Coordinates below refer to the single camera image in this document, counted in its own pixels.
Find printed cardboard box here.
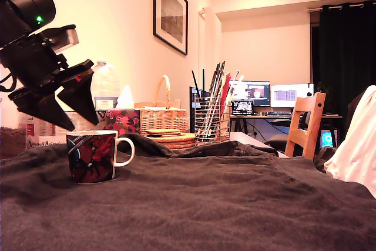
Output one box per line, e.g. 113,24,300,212
19,110,105,146

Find large clear water bottle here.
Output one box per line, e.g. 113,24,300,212
90,60,121,110

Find white box with lettering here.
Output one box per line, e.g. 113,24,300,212
26,136,68,149

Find white tissue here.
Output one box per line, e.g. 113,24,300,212
115,85,135,110

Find floral tissue box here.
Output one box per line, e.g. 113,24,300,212
99,109,141,138

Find dark mug with red print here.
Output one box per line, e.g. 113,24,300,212
66,130,136,185

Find square cork coasters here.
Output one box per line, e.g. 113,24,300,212
145,129,182,138

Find round cork trivets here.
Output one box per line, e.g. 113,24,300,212
149,132,197,150

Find black box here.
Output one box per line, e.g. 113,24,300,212
189,86,204,133

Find dark chopstick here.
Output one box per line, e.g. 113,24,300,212
207,63,221,99
215,61,226,96

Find red spatula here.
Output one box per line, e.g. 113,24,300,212
220,73,232,113

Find small laptop screen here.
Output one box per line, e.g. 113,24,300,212
231,100,254,116

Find black computer monitor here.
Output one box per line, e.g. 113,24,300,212
228,81,271,108

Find wooden desk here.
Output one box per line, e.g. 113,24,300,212
230,114,343,146

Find dark grey table cloth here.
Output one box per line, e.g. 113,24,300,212
0,133,376,251

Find computer monitor with webcam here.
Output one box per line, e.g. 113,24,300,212
270,83,314,109

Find wooden chair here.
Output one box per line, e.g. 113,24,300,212
284,92,327,161

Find white curtain rod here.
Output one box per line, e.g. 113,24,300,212
307,3,365,13

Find computer case with lit fan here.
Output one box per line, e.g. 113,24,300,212
319,129,339,149

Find dark curtain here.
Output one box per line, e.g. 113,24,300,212
310,0,376,146

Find white cloth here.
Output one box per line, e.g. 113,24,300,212
323,85,376,200

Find black cable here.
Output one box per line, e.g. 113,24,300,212
0,71,18,93

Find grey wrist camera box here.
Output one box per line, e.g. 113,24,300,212
43,24,80,53

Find wicker basket with handle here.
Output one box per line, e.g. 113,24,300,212
134,75,188,137

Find black framed wall picture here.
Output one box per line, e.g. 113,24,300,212
152,0,189,56

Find wire utensil rack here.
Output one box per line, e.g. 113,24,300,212
194,94,231,145

